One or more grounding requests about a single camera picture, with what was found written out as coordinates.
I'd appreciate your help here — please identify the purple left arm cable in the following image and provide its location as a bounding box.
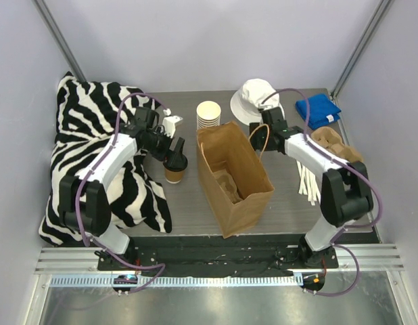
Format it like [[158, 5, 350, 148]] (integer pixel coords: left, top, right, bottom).
[[75, 93, 172, 294]]

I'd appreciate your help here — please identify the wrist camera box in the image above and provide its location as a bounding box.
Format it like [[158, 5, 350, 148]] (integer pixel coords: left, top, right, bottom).
[[162, 115, 183, 138], [258, 104, 274, 112]]

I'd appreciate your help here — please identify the slotted cable duct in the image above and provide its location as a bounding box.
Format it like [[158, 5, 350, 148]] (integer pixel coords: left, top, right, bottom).
[[49, 274, 303, 288]]

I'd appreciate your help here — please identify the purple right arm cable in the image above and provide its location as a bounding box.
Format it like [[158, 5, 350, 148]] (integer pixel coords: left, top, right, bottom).
[[259, 87, 384, 299]]

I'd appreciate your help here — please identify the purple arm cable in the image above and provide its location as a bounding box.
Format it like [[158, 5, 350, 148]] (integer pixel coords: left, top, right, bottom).
[[75, 93, 172, 294], [259, 87, 384, 299]]

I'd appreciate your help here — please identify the brown paper bag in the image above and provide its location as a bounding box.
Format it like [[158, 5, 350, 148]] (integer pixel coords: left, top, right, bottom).
[[196, 122, 274, 238]]

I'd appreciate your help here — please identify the zebra striped pillow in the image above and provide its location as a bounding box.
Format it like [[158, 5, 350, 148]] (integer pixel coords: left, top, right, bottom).
[[38, 72, 172, 246]]

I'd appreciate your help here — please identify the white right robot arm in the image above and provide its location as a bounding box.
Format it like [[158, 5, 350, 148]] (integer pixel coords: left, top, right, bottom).
[[250, 107, 374, 267]]

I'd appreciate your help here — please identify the brown paper coffee cup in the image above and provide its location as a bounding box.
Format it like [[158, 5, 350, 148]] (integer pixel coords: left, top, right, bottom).
[[163, 156, 188, 184]]

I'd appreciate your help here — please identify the black plastic cup lid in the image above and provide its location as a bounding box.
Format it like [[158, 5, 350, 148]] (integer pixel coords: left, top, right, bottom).
[[163, 155, 188, 172]]

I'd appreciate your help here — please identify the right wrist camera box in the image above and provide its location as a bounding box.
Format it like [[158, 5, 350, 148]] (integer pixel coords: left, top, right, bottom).
[[258, 104, 274, 112]]

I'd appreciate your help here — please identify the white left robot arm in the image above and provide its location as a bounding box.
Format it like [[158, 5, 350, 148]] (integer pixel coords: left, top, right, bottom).
[[58, 107, 188, 270]]

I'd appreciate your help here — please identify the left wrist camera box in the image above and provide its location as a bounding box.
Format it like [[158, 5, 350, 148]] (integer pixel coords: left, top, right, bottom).
[[162, 115, 183, 138]]

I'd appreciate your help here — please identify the blue folded cloth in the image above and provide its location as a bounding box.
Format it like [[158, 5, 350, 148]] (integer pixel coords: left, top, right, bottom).
[[308, 93, 341, 130]]

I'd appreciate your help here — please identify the white bucket hat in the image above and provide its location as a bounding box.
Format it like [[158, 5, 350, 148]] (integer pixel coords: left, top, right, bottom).
[[230, 79, 285, 125]]

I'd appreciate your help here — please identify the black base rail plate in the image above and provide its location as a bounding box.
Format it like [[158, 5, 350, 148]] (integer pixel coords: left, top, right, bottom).
[[97, 232, 338, 277]]

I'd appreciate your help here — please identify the stack of paper cups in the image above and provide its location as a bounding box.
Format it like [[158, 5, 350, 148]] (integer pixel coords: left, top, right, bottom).
[[196, 101, 221, 129]]

